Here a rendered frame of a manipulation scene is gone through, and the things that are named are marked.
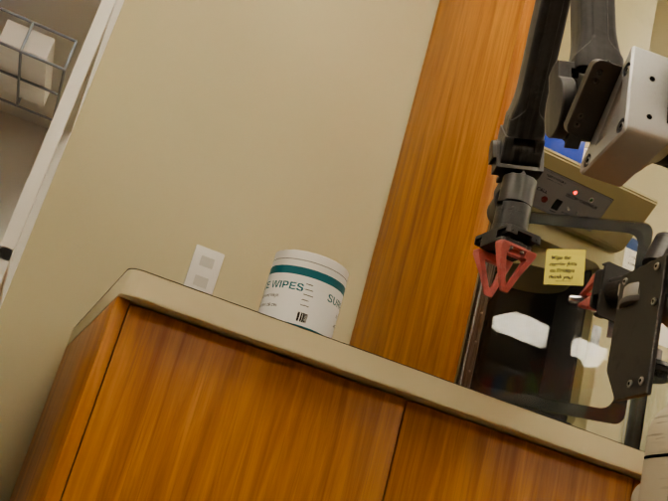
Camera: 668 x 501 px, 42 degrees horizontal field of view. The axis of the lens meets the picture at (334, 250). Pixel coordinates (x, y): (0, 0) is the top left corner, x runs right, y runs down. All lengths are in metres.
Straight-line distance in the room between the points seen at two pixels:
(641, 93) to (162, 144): 1.33
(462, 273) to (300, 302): 0.40
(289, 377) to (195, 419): 0.15
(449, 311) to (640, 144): 0.79
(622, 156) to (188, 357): 0.65
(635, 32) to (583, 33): 1.09
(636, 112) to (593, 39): 0.24
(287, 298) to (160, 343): 0.25
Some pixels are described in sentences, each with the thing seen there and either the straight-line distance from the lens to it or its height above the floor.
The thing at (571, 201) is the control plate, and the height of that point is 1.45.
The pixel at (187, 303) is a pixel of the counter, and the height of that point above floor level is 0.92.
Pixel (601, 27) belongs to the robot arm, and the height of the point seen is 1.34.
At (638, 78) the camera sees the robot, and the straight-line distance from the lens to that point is 0.98.
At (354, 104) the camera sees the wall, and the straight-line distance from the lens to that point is 2.27.
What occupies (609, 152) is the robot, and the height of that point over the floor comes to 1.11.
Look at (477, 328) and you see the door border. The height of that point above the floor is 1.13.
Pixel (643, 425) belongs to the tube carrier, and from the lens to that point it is 1.86.
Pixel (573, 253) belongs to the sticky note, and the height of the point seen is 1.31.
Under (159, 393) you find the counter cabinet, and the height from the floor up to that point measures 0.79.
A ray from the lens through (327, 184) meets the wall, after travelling 2.17.
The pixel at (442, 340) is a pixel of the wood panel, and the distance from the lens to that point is 1.65.
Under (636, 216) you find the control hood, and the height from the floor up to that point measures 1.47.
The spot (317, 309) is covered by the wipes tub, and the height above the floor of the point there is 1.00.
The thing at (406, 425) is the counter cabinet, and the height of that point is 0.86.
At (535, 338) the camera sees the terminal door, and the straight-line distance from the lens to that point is 1.72.
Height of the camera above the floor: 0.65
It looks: 18 degrees up
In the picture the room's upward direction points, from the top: 16 degrees clockwise
